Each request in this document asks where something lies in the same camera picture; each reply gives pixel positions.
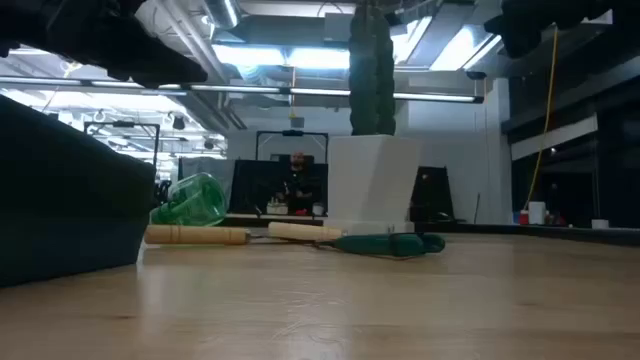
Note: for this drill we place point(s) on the green transparent spray bottle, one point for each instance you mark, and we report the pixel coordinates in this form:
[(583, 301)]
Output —
[(197, 200)]

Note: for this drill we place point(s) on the beige green-trimmed gardening bag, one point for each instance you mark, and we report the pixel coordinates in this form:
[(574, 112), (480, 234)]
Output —
[(60, 200)]

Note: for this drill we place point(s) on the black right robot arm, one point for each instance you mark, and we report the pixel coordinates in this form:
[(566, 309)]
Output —
[(590, 10)]

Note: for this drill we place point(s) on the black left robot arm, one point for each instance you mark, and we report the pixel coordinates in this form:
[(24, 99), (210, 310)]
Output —
[(50, 25)]

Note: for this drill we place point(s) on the tall green cactus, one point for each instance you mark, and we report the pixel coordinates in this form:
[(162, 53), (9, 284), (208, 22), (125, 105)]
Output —
[(370, 75)]

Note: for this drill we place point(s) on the long horizontal light bar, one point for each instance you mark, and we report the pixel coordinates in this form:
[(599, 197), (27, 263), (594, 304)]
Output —
[(330, 91)]

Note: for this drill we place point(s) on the person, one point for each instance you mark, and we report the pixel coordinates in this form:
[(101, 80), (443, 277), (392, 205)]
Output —
[(299, 185)]

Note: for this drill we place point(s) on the white cylindrical roll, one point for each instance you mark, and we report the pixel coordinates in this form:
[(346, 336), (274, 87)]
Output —
[(537, 213)]

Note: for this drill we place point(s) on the small red cup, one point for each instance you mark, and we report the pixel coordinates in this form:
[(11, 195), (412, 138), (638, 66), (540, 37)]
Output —
[(523, 218)]

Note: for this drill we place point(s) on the small white tub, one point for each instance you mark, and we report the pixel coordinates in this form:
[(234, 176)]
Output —
[(600, 224)]

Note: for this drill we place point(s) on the small white cup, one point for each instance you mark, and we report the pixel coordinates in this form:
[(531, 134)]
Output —
[(318, 210)]

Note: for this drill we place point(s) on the white square planter pot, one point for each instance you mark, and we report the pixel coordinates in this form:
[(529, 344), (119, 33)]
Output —
[(370, 180)]

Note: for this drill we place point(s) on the black ceiling camera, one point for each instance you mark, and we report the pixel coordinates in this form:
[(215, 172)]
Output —
[(476, 75)]

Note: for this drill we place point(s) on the black metal rig frame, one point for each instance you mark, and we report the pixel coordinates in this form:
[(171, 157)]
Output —
[(122, 124), (292, 133)]

